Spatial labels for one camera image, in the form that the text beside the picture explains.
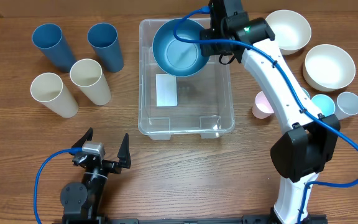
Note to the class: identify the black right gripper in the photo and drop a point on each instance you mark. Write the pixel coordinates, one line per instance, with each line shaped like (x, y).
(211, 48)

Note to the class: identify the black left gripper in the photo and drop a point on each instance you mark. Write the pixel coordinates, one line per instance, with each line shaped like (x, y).
(123, 155)

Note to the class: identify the cream bowl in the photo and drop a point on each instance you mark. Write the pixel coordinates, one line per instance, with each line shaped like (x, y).
(292, 31)
(328, 68)

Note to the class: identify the pink small cup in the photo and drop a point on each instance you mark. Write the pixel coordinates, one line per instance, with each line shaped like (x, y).
(262, 108)

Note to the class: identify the cream bowl front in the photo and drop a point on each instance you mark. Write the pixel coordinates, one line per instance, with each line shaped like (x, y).
(328, 68)

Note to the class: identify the light blue small cup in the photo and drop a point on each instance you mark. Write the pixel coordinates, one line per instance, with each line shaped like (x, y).
(324, 103)

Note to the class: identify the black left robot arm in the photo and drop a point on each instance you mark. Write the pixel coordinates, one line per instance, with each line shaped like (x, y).
(81, 200)

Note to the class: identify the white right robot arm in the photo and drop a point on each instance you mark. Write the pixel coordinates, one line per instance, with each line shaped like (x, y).
(309, 137)

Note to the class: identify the cream tall cup right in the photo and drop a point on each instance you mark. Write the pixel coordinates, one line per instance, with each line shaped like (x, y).
(87, 74)

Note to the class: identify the cream tall cup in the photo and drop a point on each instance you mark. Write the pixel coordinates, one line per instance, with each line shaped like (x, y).
(87, 74)
(49, 90)

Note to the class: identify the white label in bin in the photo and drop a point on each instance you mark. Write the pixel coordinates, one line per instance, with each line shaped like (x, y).
(166, 90)

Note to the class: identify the cream tall cup front left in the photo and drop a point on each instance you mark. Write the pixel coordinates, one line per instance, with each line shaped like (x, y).
(49, 90)

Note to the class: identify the clear plastic storage bin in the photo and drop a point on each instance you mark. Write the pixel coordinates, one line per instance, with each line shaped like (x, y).
(205, 104)

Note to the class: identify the dark blue tall cup right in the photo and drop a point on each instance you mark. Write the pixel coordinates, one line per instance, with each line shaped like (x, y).
(103, 38)

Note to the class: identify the dark blue tall cup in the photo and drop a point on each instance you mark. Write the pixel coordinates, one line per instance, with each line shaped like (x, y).
(49, 39)
(103, 38)

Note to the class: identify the dark blue tall cup left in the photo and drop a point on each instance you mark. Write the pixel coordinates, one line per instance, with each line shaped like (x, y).
(49, 39)

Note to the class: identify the grey small cup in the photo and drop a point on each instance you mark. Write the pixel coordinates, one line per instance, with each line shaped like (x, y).
(346, 105)

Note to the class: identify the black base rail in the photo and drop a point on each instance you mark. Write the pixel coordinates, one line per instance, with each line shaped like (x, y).
(246, 219)

